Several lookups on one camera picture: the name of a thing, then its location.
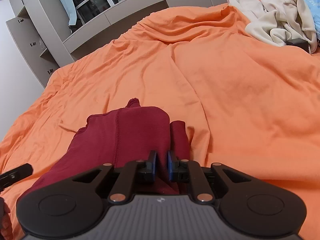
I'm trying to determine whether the dark red long-sleeve shirt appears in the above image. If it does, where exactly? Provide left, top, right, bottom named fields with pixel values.
left=24, top=98, right=190, bottom=195

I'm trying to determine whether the cream white clothes pile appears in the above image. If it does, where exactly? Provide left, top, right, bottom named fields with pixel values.
left=227, top=0, right=318, bottom=53

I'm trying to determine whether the person's left hand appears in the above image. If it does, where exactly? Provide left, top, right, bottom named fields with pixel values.
left=1, top=198, right=13, bottom=240

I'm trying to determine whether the orange bed sheet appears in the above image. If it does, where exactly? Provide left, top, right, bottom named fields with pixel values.
left=1, top=4, right=319, bottom=239

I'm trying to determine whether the open grey wardrobe door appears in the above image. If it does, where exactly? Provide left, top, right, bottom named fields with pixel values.
left=6, top=17, right=59, bottom=87

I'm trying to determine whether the grey built-in wardrobe unit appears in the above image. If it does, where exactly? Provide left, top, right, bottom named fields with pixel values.
left=9, top=0, right=225, bottom=67

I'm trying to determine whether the small black box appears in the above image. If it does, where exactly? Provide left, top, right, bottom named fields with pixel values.
left=285, top=38, right=309, bottom=53

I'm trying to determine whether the light blue garment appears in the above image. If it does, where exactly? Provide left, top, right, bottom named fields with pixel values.
left=304, top=0, right=320, bottom=40

